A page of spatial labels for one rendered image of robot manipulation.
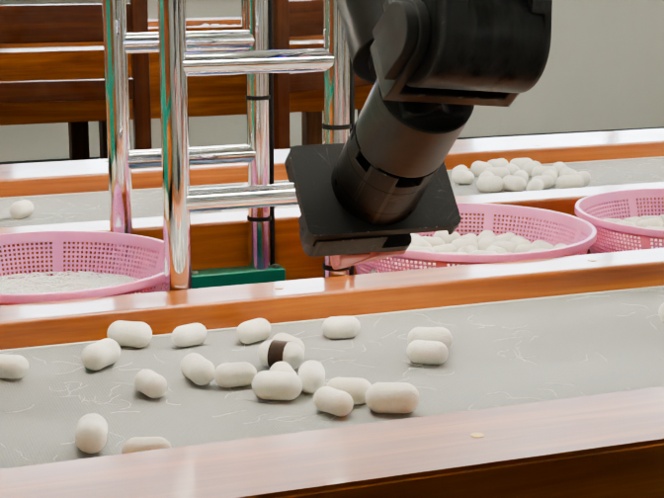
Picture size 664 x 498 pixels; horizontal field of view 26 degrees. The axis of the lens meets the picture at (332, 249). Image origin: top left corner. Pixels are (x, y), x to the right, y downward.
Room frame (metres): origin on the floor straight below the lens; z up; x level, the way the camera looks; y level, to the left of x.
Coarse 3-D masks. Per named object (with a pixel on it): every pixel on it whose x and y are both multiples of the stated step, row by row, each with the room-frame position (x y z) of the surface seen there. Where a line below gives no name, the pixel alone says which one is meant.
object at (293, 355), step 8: (264, 344) 1.07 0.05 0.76; (288, 344) 1.07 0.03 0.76; (296, 344) 1.07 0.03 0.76; (264, 352) 1.07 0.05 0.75; (288, 352) 1.06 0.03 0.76; (296, 352) 1.06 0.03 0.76; (264, 360) 1.07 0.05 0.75; (288, 360) 1.06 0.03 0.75; (296, 360) 1.06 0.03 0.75; (296, 368) 1.07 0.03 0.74
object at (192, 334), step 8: (176, 328) 1.13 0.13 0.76; (184, 328) 1.13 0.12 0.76; (192, 328) 1.13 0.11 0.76; (200, 328) 1.13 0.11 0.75; (176, 336) 1.12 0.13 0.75; (184, 336) 1.12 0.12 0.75; (192, 336) 1.13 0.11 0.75; (200, 336) 1.13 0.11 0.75; (176, 344) 1.12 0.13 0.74; (184, 344) 1.12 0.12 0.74; (192, 344) 1.13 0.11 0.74
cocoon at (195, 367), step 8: (184, 360) 1.04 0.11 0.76; (192, 360) 1.03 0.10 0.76; (200, 360) 1.03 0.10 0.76; (184, 368) 1.04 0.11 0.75; (192, 368) 1.02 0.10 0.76; (200, 368) 1.02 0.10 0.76; (208, 368) 1.02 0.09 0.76; (192, 376) 1.02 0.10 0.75; (200, 376) 1.02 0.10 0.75; (208, 376) 1.02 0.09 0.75; (200, 384) 1.03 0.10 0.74
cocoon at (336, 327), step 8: (328, 320) 1.15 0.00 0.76; (336, 320) 1.15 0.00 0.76; (344, 320) 1.15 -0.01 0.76; (352, 320) 1.15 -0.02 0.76; (328, 328) 1.15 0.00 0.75; (336, 328) 1.15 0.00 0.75; (344, 328) 1.15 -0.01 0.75; (352, 328) 1.15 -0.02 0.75; (360, 328) 1.16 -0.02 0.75; (328, 336) 1.15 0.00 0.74; (336, 336) 1.15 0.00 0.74; (344, 336) 1.15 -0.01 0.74; (352, 336) 1.15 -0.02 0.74
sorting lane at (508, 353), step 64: (320, 320) 1.21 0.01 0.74; (384, 320) 1.21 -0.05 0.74; (448, 320) 1.21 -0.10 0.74; (512, 320) 1.21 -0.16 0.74; (576, 320) 1.21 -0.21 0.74; (640, 320) 1.21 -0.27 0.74; (0, 384) 1.03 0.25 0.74; (64, 384) 1.03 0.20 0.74; (128, 384) 1.03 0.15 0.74; (192, 384) 1.03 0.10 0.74; (448, 384) 1.03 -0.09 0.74; (512, 384) 1.03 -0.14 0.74; (576, 384) 1.03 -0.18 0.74; (640, 384) 1.03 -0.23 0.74; (0, 448) 0.90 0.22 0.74; (64, 448) 0.90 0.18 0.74
